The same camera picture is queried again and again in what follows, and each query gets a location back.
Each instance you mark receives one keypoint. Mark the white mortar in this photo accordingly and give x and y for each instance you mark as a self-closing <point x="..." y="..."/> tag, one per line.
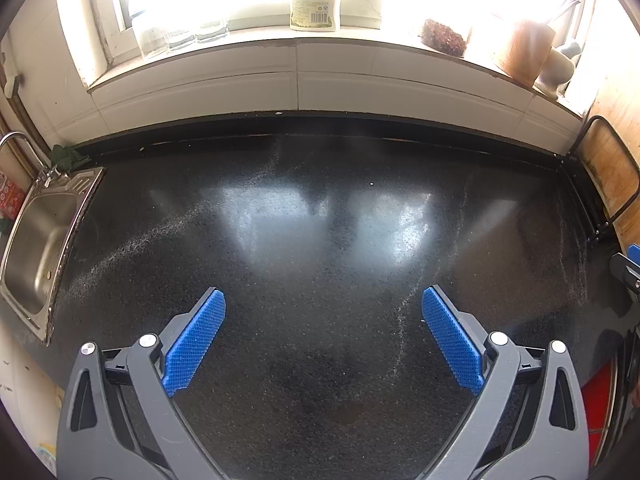
<point x="552" y="72"/>

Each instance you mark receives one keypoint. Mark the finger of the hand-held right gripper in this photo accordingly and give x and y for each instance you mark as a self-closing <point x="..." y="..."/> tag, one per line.
<point x="635" y="251"/>
<point x="622" y="267"/>

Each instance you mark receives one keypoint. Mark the wooden utensil holder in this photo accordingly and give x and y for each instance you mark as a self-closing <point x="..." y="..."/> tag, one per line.
<point x="522" y="55"/>

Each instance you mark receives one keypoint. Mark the steel sink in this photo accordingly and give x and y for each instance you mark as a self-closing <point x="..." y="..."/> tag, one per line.
<point x="35" y="240"/>

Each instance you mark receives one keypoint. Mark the bundle of kitchen utensils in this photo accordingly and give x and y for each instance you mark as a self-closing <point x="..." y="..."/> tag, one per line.
<point x="565" y="10"/>

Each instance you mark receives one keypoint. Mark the chrome faucet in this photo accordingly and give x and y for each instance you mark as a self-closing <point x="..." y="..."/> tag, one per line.
<point x="22" y="135"/>

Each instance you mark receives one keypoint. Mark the red bucket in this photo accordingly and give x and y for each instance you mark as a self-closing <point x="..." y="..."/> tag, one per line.
<point x="597" y="400"/>

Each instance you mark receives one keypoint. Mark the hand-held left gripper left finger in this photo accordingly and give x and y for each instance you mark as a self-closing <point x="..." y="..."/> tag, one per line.
<point x="197" y="340"/>

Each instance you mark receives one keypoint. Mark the wooden board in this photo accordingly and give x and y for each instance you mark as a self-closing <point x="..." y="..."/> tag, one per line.
<point x="620" y="110"/>

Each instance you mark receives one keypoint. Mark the white plastic bottle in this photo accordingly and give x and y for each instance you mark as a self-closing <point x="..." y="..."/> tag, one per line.
<point x="315" y="10"/>

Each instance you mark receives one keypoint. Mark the dark green cloth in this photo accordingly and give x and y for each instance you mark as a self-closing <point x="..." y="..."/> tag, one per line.
<point x="65" y="156"/>

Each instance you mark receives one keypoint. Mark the red patterned bottle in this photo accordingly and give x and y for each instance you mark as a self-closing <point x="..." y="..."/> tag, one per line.
<point x="10" y="195"/>

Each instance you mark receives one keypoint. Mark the clear drinking glass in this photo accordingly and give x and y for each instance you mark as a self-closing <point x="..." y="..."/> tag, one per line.
<point x="150" y="40"/>
<point x="181" y="39"/>
<point x="212" y="32"/>

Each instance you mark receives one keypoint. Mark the grey pestle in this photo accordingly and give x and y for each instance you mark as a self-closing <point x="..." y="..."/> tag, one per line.
<point x="570" y="49"/>

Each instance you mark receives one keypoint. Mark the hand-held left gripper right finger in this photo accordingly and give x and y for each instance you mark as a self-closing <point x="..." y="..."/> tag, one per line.
<point x="452" y="342"/>

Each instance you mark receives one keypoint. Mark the black metal frame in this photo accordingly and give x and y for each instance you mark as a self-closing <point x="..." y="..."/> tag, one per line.
<point x="597" y="118"/>

